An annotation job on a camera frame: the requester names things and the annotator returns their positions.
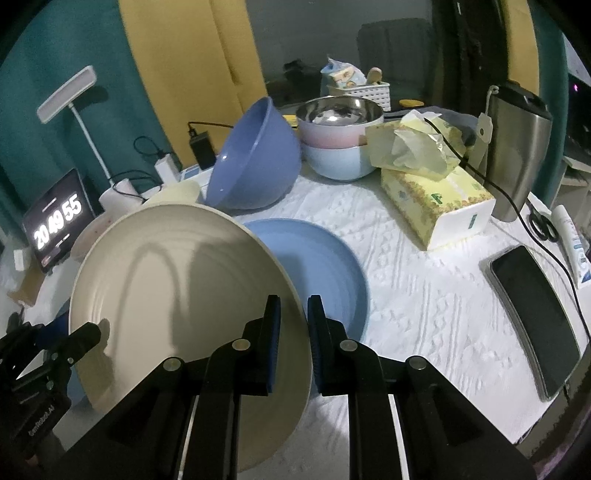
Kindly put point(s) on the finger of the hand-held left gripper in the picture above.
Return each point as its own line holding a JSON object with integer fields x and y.
{"x": 85, "y": 339}
{"x": 55, "y": 330}

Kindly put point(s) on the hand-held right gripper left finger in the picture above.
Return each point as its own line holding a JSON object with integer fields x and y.
{"x": 272, "y": 341}

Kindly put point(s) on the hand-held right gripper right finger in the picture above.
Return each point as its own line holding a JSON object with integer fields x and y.
{"x": 316, "y": 341}

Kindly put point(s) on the blue plate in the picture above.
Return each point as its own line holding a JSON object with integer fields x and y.
{"x": 318, "y": 263}

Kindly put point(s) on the pink strawberry bowl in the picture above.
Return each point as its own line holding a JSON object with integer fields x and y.
{"x": 87, "y": 235}

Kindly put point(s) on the cream plate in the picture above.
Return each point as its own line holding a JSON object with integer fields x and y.
{"x": 184, "y": 277}

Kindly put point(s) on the cream bowl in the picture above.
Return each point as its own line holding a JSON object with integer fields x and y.
{"x": 178, "y": 194}

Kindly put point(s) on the cardboard box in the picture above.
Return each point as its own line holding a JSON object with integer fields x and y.
{"x": 25, "y": 288}

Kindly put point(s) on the small white box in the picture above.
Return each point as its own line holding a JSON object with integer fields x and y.
{"x": 21, "y": 259}

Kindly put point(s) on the white textured tablecloth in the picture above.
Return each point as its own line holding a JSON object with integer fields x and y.
{"x": 415, "y": 300}

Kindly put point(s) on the tablet showing clock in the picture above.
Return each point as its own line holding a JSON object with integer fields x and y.
{"x": 55, "y": 217}

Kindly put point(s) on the light blue bowl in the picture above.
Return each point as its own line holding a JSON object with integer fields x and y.
{"x": 337, "y": 164}

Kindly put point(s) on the white power strip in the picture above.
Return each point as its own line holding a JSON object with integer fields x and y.
{"x": 194, "y": 174}

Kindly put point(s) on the white charger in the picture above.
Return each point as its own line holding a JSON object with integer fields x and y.
{"x": 168, "y": 168}

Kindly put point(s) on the pink steel-lined bowl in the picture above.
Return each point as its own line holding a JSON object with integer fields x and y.
{"x": 323, "y": 136}

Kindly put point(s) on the black charger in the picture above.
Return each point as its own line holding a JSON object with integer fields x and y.
{"x": 203, "y": 147}

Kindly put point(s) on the black smartphone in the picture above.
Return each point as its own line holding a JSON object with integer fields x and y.
{"x": 531, "y": 314}

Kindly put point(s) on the white desk lamp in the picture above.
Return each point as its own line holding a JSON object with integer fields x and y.
{"x": 67, "y": 94}

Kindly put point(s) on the black scissors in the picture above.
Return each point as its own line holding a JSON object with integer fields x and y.
{"x": 540, "y": 226}

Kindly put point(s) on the white slotted basket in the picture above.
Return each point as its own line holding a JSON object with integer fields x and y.
{"x": 369, "y": 94}

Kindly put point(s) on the yellow lid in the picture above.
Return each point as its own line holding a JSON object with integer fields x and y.
{"x": 411, "y": 104}

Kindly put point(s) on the steel tumbler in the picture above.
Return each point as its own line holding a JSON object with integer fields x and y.
{"x": 512, "y": 161}

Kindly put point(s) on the blue and white snack bag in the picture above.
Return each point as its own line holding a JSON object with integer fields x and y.
{"x": 341, "y": 74}

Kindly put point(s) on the white paper tag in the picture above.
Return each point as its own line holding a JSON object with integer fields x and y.
{"x": 483, "y": 128}

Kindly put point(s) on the wooden utensil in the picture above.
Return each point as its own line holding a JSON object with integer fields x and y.
{"x": 374, "y": 74}

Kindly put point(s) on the white tube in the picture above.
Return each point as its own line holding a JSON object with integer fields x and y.
{"x": 570, "y": 240}

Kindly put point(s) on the wide yellow curtain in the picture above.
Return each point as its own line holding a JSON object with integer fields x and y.
{"x": 184, "y": 69}

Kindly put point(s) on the teal curtain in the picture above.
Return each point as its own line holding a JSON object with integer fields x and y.
{"x": 106, "y": 46}

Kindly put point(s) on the dark chair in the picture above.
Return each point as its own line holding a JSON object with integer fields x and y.
{"x": 397, "y": 55}

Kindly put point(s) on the narrow yellow curtain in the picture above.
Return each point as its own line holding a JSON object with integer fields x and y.
{"x": 519, "y": 41}

